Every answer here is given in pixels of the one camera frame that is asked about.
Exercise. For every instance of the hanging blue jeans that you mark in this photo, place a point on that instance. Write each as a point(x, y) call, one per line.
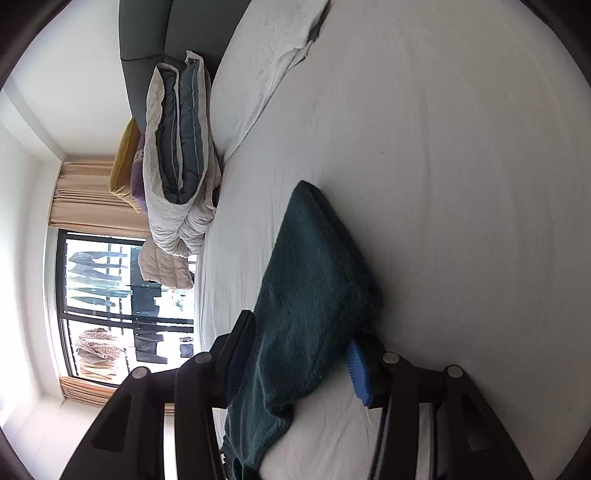
point(87, 272)

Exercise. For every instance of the purple pillow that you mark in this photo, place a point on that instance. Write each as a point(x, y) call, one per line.
point(137, 184)

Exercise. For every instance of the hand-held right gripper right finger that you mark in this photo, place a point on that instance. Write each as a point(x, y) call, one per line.
point(360, 374)

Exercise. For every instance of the hanging dark pants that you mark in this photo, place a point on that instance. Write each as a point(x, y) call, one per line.
point(147, 348)

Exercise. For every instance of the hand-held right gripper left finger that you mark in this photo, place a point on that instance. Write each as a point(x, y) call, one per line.
point(236, 342)

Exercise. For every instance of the hanging patterned shirt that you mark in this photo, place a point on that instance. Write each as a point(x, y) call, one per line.
point(99, 344)

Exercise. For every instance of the bed with white sheet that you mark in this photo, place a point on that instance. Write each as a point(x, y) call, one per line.
point(461, 184)

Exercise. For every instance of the black framed window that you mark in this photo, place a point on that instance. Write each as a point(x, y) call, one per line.
point(62, 300)

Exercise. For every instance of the small hanging dark garment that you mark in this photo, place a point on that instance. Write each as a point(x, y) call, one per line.
point(186, 349)

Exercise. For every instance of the yellow pillow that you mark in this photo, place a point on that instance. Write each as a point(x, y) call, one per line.
point(122, 166)

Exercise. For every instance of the dark green headboard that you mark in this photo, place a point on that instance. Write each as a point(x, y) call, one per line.
point(143, 27)

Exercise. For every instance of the beige quilted pillow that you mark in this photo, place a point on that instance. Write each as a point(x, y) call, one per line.
point(161, 267)

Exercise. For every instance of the folded grey white quilt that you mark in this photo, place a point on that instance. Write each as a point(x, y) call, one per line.
point(184, 138)

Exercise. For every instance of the dark green fleece cloth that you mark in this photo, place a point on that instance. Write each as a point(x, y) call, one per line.
point(309, 286)

